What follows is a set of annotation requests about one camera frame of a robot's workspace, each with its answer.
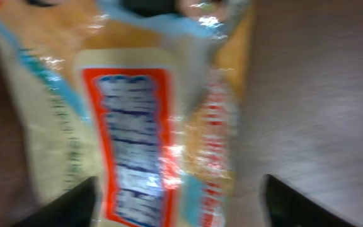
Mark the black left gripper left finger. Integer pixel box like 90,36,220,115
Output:
12,177,96,227

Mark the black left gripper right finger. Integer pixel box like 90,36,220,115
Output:
263,174,354,227

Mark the yellow snack bag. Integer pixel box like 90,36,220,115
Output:
0,0,254,227

